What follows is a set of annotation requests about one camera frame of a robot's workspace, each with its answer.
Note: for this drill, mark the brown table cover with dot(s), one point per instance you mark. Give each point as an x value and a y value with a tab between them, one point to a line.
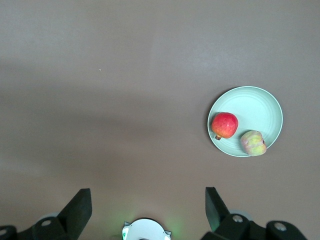
100	50

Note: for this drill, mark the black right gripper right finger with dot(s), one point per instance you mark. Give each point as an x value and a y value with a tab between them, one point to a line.
225	225

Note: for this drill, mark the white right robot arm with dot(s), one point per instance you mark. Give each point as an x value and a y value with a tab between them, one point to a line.
146	231

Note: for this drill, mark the pale yellow-pink apple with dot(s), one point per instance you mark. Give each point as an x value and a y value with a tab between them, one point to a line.
253	143

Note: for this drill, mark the pale green round plate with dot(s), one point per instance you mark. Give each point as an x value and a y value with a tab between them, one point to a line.
257	110

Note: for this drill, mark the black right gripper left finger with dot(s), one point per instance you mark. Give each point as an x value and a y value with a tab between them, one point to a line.
70	220

